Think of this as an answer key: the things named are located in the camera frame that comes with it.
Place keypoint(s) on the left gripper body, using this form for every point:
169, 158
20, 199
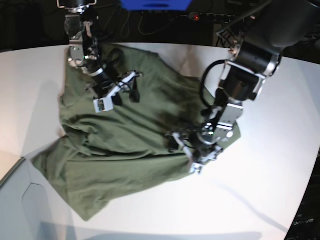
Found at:
204, 148

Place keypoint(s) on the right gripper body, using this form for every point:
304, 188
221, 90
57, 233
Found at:
104, 78

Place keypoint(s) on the green t-shirt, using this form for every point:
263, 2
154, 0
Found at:
108, 155

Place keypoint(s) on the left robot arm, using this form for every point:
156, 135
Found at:
254, 56

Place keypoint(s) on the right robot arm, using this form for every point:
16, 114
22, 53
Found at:
86, 54

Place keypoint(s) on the blue box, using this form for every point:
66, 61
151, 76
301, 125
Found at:
155, 5

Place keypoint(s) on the black power strip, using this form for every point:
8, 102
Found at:
211, 17

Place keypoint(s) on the grey partition panel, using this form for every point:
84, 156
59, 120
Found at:
23, 205

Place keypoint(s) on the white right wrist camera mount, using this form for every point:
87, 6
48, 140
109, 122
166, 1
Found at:
110, 95

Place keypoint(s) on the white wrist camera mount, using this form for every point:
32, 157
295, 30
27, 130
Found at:
195, 166
110, 95

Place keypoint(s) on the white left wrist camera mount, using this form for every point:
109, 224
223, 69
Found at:
195, 166

